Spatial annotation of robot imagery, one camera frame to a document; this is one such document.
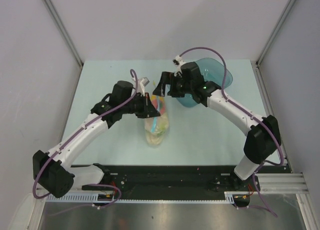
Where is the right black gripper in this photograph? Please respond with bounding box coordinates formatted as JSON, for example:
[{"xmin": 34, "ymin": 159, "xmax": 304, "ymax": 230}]
[{"xmin": 153, "ymin": 71, "xmax": 193, "ymax": 98}]

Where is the purple cable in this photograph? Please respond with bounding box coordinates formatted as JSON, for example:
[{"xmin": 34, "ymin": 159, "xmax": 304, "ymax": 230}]
[
  {"xmin": 32, "ymin": 69, "xmax": 122, "ymax": 216},
  {"xmin": 178, "ymin": 47, "xmax": 285, "ymax": 218}
]

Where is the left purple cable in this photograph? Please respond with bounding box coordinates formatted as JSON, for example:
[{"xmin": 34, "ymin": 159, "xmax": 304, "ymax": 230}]
[{"xmin": 32, "ymin": 69, "xmax": 122, "ymax": 216}]

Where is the white cable duct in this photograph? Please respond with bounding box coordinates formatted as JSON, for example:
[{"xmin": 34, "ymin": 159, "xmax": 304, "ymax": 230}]
[{"xmin": 46, "ymin": 187, "xmax": 251, "ymax": 204}]

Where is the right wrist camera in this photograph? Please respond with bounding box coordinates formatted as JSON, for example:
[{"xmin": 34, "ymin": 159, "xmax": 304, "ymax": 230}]
[{"xmin": 172, "ymin": 55, "xmax": 186, "ymax": 76}]

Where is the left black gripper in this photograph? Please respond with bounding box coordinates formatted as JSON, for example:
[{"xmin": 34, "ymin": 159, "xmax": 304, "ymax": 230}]
[{"xmin": 121, "ymin": 92, "xmax": 160, "ymax": 119}]

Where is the teal plastic bin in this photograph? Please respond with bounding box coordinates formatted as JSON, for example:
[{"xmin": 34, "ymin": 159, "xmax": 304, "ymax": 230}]
[{"xmin": 177, "ymin": 57, "xmax": 225, "ymax": 108}]

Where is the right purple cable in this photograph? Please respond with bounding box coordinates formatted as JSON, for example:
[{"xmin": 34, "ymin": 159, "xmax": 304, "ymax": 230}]
[{"xmin": 178, "ymin": 47, "xmax": 285, "ymax": 218}]

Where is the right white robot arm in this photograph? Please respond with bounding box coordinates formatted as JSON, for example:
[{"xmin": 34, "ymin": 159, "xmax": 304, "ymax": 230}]
[{"xmin": 152, "ymin": 62, "xmax": 281, "ymax": 191}]

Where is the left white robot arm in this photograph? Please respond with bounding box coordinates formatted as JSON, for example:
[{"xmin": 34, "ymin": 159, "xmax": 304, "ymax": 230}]
[{"xmin": 32, "ymin": 77, "xmax": 160, "ymax": 198}]

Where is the aluminium frame rail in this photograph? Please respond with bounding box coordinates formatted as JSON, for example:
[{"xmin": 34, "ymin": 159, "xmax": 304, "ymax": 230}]
[{"xmin": 47, "ymin": 173, "xmax": 307, "ymax": 198}]

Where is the clear zip top bag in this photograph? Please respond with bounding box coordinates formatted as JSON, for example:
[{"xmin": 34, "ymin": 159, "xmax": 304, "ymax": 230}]
[{"xmin": 144, "ymin": 95, "xmax": 169, "ymax": 146}]

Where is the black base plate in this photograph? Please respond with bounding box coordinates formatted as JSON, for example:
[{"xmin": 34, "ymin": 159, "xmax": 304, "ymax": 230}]
[{"xmin": 82, "ymin": 165, "xmax": 259, "ymax": 193}]

